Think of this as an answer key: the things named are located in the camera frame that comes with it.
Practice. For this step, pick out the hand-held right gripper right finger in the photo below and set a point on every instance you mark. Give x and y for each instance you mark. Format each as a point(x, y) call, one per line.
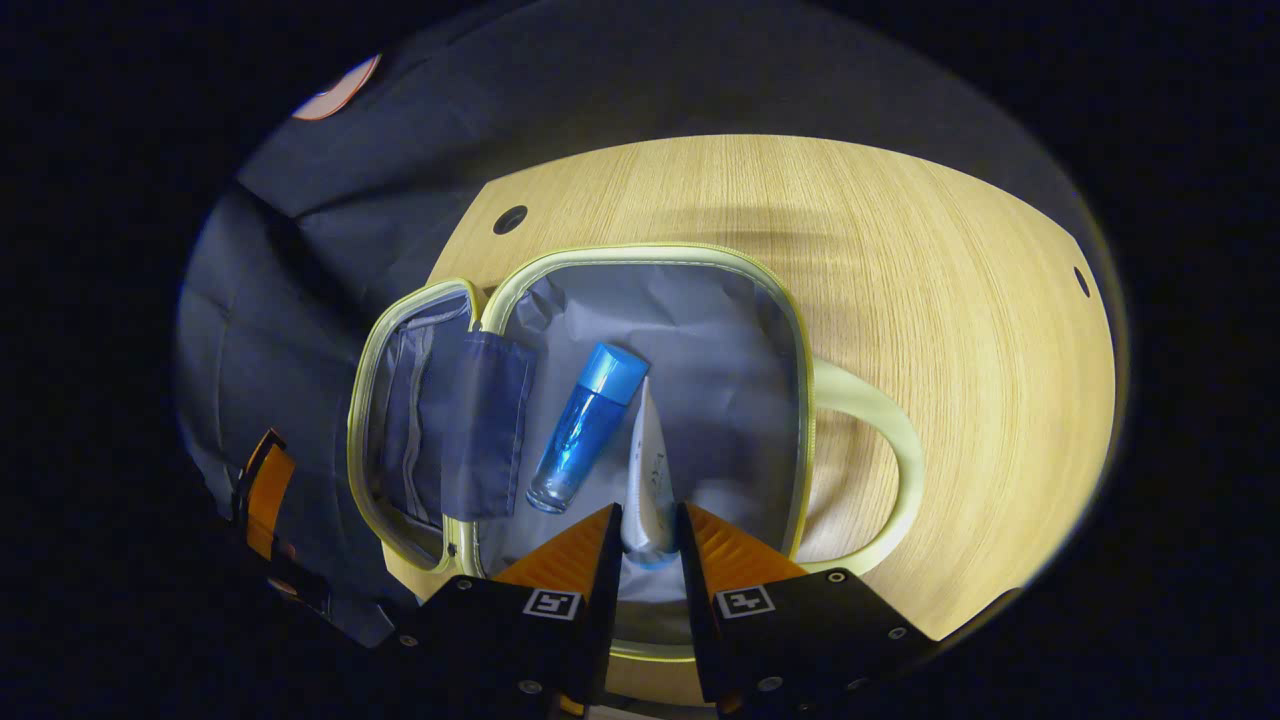
point(695, 610)

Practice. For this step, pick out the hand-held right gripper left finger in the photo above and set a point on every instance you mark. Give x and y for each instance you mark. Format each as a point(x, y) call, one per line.
point(605, 600)

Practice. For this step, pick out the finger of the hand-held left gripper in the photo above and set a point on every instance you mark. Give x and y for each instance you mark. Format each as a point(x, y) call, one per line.
point(268, 495)

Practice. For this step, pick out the blue white tube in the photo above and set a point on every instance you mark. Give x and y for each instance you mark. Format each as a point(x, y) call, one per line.
point(650, 470)

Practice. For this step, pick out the blue glass bottle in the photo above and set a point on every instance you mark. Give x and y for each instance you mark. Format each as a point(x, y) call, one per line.
point(585, 430)

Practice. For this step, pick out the pale yellow suitcase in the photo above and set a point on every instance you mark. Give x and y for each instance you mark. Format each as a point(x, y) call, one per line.
point(720, 380)

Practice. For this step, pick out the black backdrop cloth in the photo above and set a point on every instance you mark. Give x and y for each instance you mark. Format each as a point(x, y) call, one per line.
point(330, 220)

